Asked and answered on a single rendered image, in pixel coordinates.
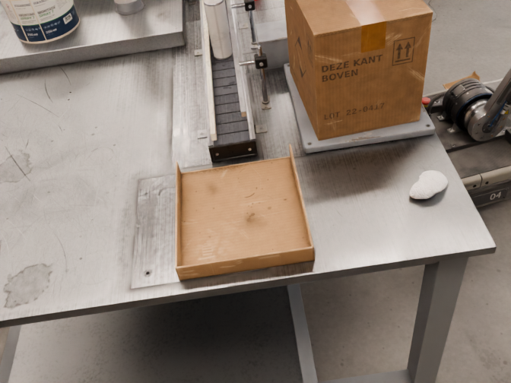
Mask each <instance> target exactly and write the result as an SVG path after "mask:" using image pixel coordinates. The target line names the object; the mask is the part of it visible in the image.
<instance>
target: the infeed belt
mask: <svg viewBox="0 0 511 383"><path fill-rule="evenodd" d="M224 1H225V6H226V11H227V3H226V0H224ZM227 19H228V13H227ZM228 25H229V20H228ZM209 42H210V52H211V71H212V81H213V91H214V111H215V121H216V131H217V140H216V141H214V147H220V146H225V145H230V144H240V143H245V142H250V138H249V128H248V122H247V117H246V116H245V117H242V116H241V111H240V100H239V94H238V88H237V82H236V72H235V65H234V60H233V55H232V56H231V57H230V58H228V59H225V60H217V59H216V58H215V57H214V53H213V49H212V46H211V39H210V35H209Z"/></svg>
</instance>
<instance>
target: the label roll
mask: <svg viewBox="0 0 511 383"><path fill-rule="evenodd" d="M0 1H1V3H2V6H3V8H4V10H5V12H6V14H7V16H8V19H9V21H10V22H11V25H12V27H13V28H14V32H15V33H16V35H17V38H18V39H19V40H20V41H22V42H24V43H47V42H50V41H53V40H57V39H60V38H62V37H64V36H66V35H68V34H69V33H71V32H72V31H73V30H75V29H76V27H77V26H78V25H79V23H80V18H79V16H78V12H77V9H76V7H75V3H74V2H73V0H0Z"/></svg>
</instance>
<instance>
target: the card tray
mask: <svg viewBox="0 0 511 383"><path fill-rule="evenodd" d="M289 148H290V156H289V157H281V158H275V159H270V160H260V161H255V162H250V163H241V164H235V165H230V166H221V167H215V168H210V169H200V170H196V171H190V172H184V173H181V172H180V169H179V164H178V162H177V161H176V229H175V269H176V273H177V276H178V278H179V281H181V280H190V279H195V278H201V277H210V276H216V275H221V274H231V273H236V272H241V271H251V270H256V269H262V268H267V267H277V266H282V265H287V264H297V263H302V262H308V261H315V253H314V245H313V239H312V236H311V232H310V228H309V222H308V219H307V215H306V208H305V205H304V202H303V196H302V191H301V188H300V182H299V179H298V175H297V168H296V165H295V161H294V155H293V151H292V148H291V144H289Z"/></svg>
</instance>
